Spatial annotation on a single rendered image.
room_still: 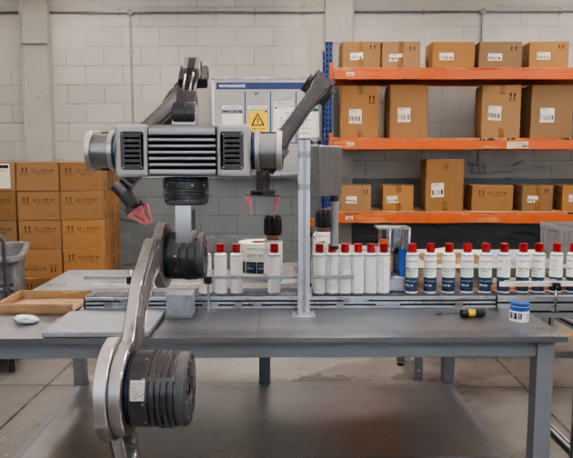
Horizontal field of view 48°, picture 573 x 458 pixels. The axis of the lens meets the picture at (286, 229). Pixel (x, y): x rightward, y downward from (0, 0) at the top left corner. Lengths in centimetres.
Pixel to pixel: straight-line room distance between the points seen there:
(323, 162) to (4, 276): 263
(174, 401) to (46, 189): 445
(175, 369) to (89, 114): 591
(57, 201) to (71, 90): 188
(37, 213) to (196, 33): 260
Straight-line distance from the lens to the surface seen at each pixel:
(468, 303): 268
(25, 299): 293
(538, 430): 249
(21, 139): 754
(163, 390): 151
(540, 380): 243
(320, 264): 257
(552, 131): 666
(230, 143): 188
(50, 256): 589
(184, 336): 221
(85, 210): 577
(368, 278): 260
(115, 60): 726
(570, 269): 283
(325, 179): 241
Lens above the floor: 143
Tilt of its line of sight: 6 degrees down
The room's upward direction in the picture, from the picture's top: straight up
